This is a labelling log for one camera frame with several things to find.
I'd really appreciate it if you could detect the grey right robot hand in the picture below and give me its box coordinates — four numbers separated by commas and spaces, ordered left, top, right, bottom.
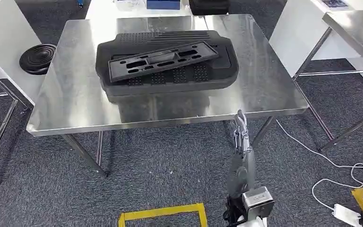
226, 109, 257, 201

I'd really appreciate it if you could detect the black plastic trim panel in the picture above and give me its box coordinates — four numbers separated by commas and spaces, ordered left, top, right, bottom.
108, 41, 219, 83

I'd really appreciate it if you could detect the black foam engine cover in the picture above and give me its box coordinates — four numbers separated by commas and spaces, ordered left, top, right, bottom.
95, 30, 240, 97

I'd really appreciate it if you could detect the white power adapter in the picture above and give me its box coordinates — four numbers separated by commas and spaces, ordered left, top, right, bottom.
332, 203, 363, 227

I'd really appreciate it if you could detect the white display table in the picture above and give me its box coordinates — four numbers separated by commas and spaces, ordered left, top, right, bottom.
269, 0, 363, 84
85, 0, 207, 20
0, 0, 46, 95

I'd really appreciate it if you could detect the black case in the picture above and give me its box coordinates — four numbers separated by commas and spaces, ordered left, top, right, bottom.
189, 0, 231, 16

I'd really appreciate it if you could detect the stainless steel table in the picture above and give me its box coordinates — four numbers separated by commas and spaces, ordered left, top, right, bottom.
293, 9, 363, 151
26, 14, 309, 178

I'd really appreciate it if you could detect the blue box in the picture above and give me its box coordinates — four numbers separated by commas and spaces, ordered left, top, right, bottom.
146, 0, 181, 10

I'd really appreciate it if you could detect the printed leaflet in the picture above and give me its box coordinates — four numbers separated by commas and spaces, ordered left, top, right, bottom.
320, 0, 350, 9
115, 0, 138, 10

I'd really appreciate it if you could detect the black ribbed round disc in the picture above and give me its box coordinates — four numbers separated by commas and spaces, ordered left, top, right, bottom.
19, 44, 57, 75

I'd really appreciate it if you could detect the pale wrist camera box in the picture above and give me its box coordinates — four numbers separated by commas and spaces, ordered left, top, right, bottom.
242, 187, 275, 220

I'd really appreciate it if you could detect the white floor cable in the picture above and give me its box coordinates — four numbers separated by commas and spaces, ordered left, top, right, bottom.
275, 120, 363, 211

